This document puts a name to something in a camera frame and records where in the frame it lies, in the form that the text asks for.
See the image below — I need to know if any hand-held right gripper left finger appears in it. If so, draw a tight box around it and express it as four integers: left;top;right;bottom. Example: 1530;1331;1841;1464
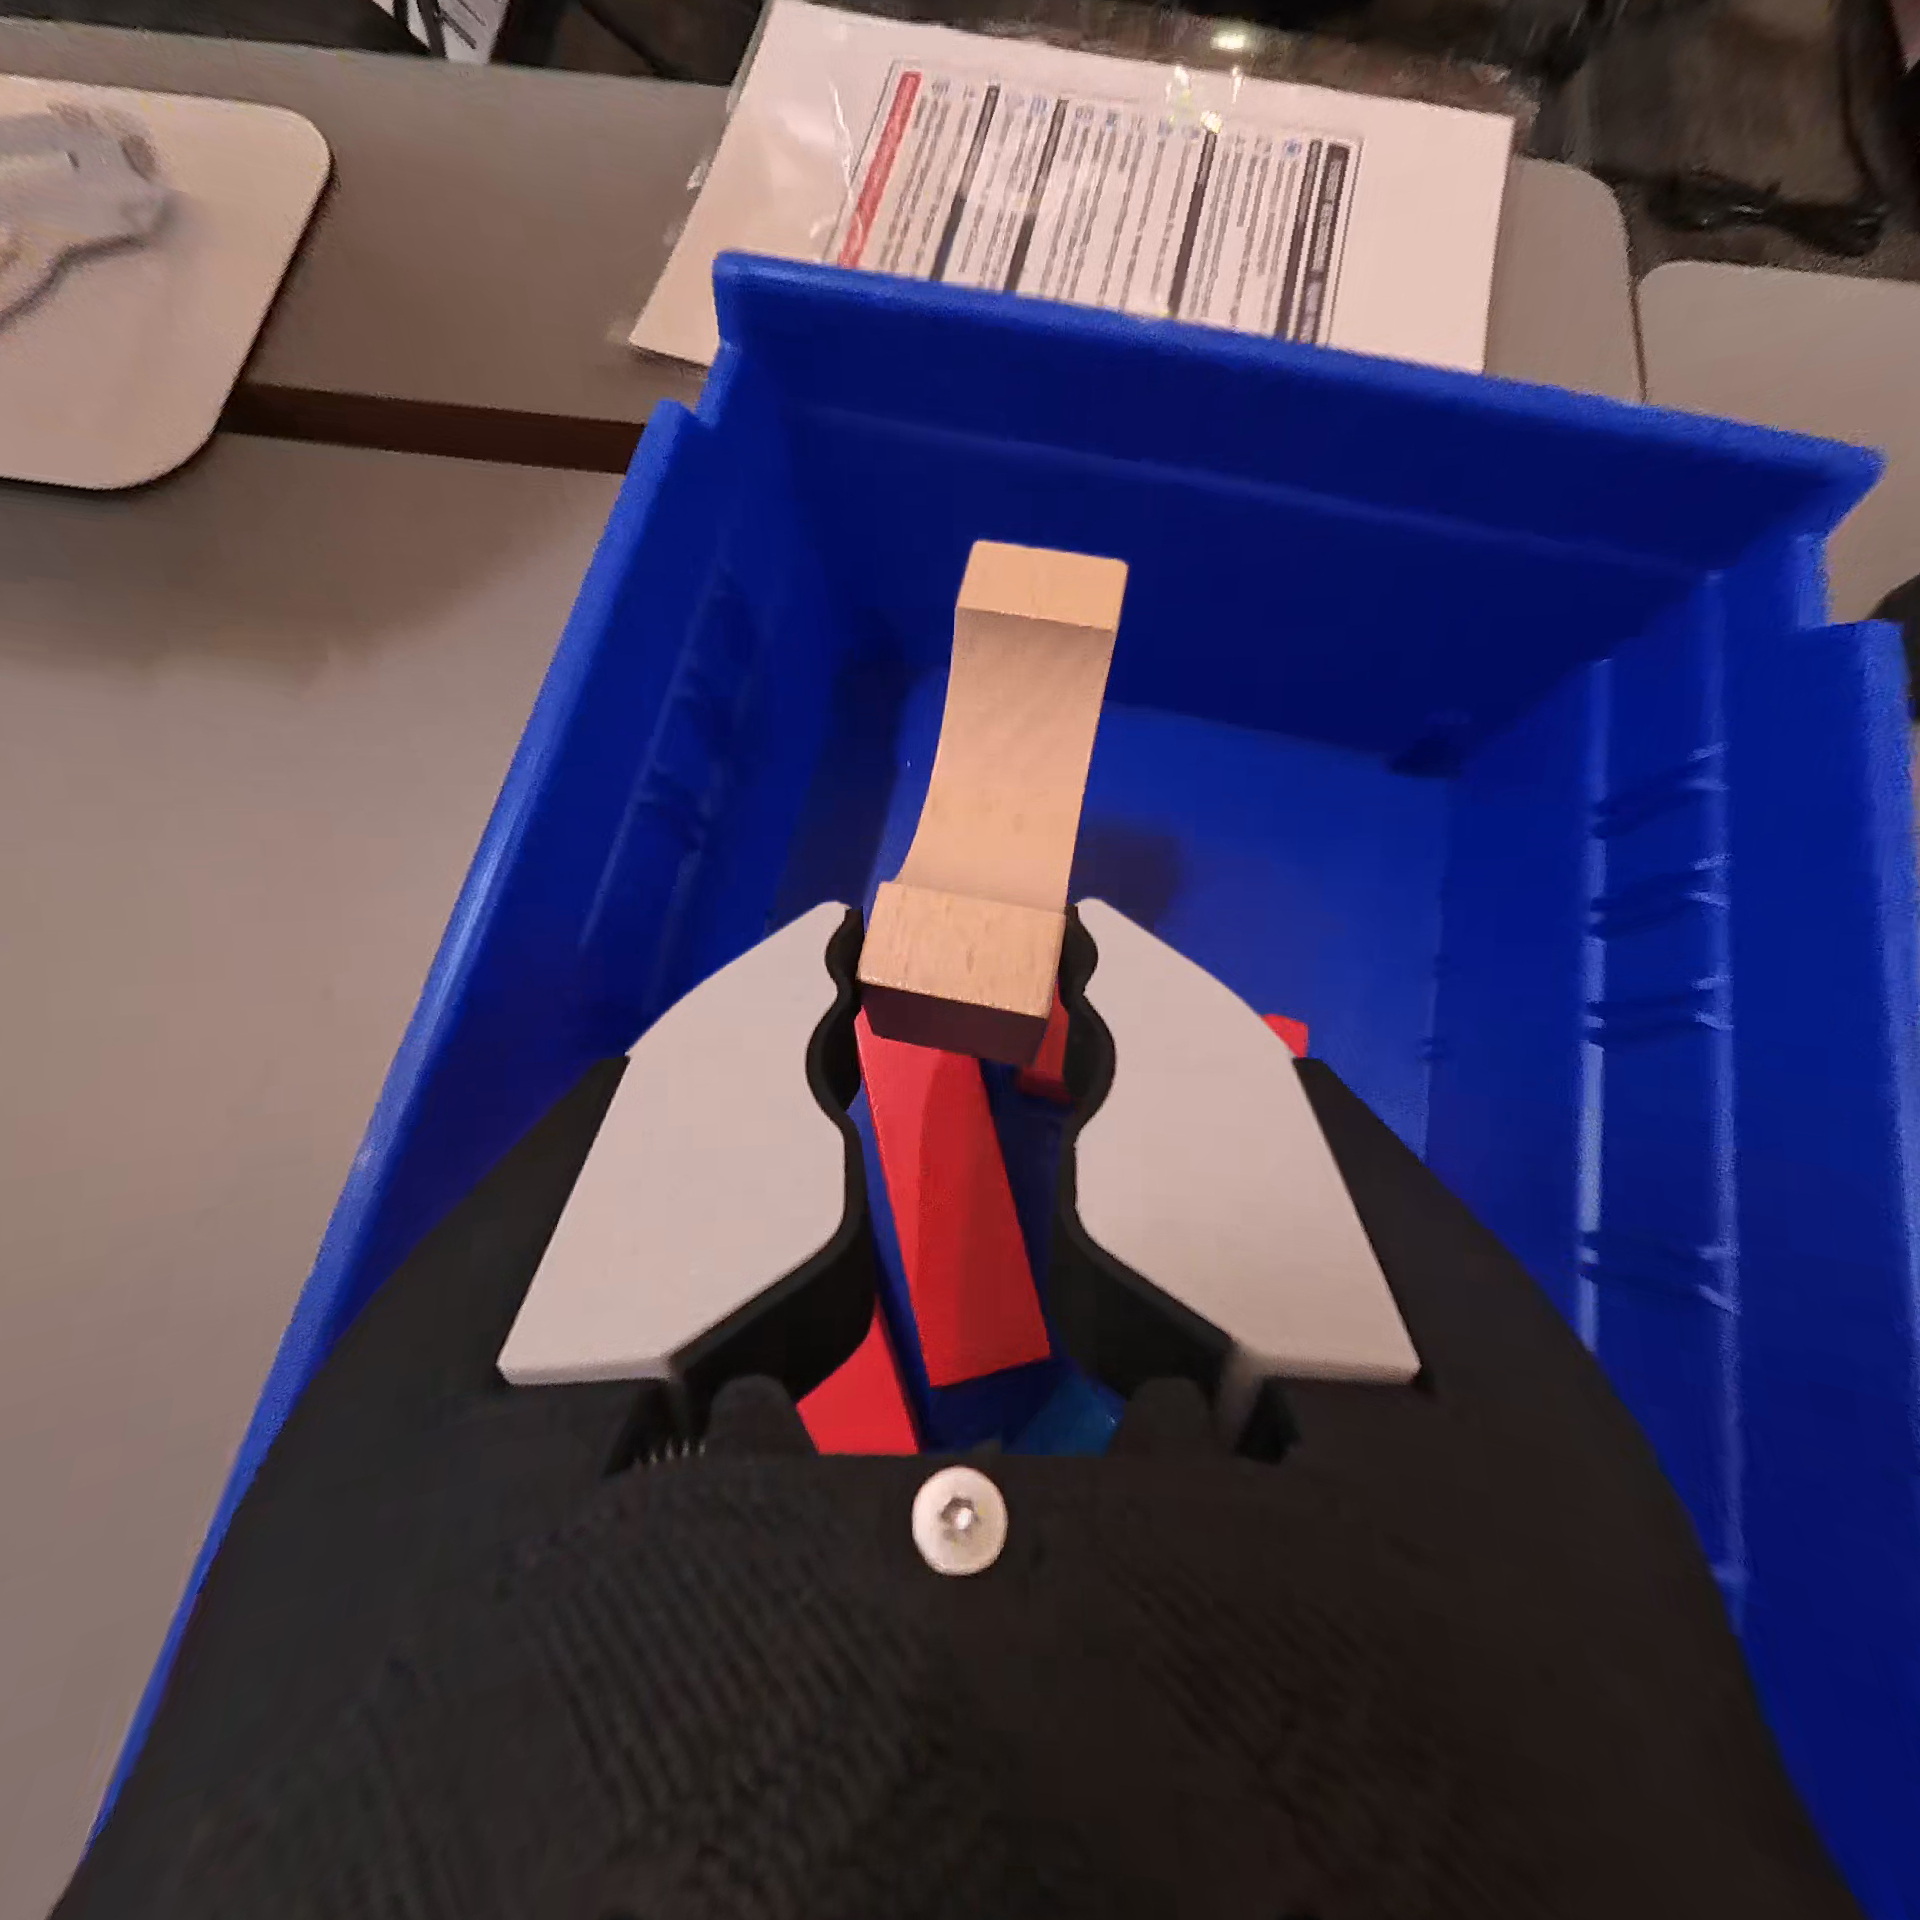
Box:
497;901;869;1389

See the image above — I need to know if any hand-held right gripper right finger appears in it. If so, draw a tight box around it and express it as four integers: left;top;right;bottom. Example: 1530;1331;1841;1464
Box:
1062;898;1419;1389

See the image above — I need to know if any wooden arch block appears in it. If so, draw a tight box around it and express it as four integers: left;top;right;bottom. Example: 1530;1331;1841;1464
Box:
859;544;1129;1063

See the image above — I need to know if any blue plastic bin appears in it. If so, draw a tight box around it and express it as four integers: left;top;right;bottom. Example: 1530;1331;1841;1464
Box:
79;249;1920;1920

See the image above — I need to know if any long red wooden block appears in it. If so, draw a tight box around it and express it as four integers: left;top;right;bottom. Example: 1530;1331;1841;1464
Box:
853;1012;1056;1389

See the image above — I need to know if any light blue wooden block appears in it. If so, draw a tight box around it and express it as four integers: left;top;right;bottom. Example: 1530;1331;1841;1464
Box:
1010;1380;1123;1458

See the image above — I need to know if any striped instruction sheet in sleeve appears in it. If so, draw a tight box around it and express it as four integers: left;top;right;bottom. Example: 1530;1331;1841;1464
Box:
631;0;1515;377

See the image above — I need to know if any pale rounded mat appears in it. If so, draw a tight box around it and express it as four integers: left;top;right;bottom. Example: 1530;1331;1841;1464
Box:
0;71;332;490

